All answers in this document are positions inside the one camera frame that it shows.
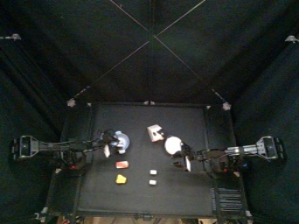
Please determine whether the light blue toy bowl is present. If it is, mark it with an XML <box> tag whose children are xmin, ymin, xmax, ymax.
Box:
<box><xmin>114</xmin><ymin>130</ymin><xmax>132</xmax><ymax>155</ymax></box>

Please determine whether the white toy box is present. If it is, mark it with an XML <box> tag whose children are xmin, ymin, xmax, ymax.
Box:
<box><xmin>146</xmin><ymin>123</ymin><xmax>166</xmax><ymax>144</ymax></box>

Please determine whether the white oval toy plate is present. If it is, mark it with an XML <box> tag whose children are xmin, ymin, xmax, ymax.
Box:
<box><xmin>163</xmin><ymin>136</ymin><xmax>183</xmax><ymax>156</ymax></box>

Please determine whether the white text label sticker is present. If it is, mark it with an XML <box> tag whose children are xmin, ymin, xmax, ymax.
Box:
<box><xmin>215</xmin><ymin>187</ymin><xmax>241</xmax><ymax>217</ymax></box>

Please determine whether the yellow toy food piece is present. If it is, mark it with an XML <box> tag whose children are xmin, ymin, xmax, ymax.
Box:
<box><xmin>115</xmin><ymin>173</ymin><xmax>128</xmax><ymax>185</ymax></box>

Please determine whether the salmon nigiri sushi toy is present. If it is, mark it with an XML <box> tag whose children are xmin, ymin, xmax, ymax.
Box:
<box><xmin>115</xmin><ymin>160</ymin><xmax>131</xmax><ymax>170</ymax></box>

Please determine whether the thin white cord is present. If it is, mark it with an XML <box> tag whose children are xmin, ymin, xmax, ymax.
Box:
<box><xmin>72</xmin><ymin>0</ymin><xmax>207</xmax><ymax>100</ymax></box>
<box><xmin>108</xmin><ymin>0</ymin><xmax>230</xmax><ymax>103</ymax></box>

